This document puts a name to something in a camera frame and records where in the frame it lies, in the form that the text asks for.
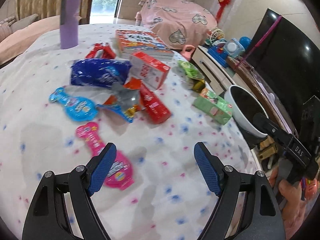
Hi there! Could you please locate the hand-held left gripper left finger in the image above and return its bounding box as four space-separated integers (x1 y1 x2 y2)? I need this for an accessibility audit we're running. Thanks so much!
22 142 117 240

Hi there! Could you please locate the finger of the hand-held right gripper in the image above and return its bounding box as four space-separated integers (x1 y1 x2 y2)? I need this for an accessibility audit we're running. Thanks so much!
253 112 292 145

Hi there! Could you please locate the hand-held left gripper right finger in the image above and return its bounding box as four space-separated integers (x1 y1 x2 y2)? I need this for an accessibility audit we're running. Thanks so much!
194 142 287 240

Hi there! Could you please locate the pink toy-shaped packet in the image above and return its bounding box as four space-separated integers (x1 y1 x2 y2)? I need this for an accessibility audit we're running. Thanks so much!
76 122 134 188

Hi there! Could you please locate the white trash bin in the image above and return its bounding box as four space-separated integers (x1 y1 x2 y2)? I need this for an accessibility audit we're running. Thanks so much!
224 85 270 148

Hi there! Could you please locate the blue toy-shaped packet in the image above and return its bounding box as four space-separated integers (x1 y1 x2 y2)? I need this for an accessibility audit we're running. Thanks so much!
48 87 98 122

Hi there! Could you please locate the blue snack bag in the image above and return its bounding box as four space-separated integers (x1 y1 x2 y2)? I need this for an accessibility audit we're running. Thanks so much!
70 58 132 89

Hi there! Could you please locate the red and white carton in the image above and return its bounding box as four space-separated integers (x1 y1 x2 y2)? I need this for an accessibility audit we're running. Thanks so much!
129 52 171 91

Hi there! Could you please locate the red snack bag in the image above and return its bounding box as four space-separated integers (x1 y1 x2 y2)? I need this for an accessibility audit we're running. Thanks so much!
85 42 117 60

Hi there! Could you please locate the person's right hand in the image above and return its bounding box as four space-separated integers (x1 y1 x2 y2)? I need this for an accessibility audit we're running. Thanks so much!
269 166 320 239

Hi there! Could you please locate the yellow toy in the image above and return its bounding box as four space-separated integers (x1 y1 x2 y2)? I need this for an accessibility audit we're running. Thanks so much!
257 140 279 162

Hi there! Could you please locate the brown marble cabinet top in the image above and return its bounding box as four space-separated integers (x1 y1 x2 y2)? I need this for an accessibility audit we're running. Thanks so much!
226 54 300 137

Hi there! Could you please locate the green carton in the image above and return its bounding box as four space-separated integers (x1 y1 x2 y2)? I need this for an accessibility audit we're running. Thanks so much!
193 87 233 126

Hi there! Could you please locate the orange and blue snack wrapper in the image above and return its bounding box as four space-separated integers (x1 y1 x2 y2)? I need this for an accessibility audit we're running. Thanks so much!
97 77 143 123

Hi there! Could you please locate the white dotted tablecloth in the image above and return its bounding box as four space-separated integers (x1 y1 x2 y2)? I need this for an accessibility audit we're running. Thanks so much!
0 24 263 240

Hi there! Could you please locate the black television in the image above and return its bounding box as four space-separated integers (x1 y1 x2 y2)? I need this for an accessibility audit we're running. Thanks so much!
250 8 320 143

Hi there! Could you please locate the red tube packet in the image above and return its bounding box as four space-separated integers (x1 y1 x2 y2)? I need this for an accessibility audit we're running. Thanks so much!
138 80 172 125

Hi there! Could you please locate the white TV cabinet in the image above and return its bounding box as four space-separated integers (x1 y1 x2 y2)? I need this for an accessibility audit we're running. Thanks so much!
191 45 250 96

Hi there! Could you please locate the light blue toy box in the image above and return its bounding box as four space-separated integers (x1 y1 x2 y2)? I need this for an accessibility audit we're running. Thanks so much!
226 38 246 57

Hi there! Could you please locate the pink stick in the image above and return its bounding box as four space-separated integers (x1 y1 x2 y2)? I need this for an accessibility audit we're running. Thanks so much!
239 15 283 67

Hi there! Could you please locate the blue spiky ball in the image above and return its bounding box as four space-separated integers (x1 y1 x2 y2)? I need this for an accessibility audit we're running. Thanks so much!
239 37 251 50

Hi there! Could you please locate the blue toy machine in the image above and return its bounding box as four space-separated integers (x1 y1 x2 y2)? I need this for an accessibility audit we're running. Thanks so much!
208 42 229 67

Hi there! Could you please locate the green drink pouch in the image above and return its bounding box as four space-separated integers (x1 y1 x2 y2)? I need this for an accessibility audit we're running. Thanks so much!
177 60 206 92

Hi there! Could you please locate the ferris wheel toy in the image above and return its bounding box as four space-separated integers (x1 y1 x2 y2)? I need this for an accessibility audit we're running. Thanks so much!
205 27 225 46

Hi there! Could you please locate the pink kettlebell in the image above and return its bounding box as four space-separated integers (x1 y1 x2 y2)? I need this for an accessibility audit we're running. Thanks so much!
182 44 196 61

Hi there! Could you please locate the red children's book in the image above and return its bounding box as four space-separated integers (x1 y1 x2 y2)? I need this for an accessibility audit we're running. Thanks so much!
115 29 175 61

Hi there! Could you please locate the purple thermos bottle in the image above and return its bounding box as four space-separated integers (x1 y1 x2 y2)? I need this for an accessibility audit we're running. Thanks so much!
59 0 83 50

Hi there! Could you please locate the pink heart-print cover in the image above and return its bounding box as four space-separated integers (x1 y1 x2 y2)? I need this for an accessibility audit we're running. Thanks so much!
139 0 218 51

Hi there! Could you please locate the beige sofa cushion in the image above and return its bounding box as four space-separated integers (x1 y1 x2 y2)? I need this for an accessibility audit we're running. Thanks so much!
0 14 40 46

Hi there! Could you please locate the glass balcony door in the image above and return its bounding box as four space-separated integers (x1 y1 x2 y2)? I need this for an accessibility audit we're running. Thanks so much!
89 0 126 25

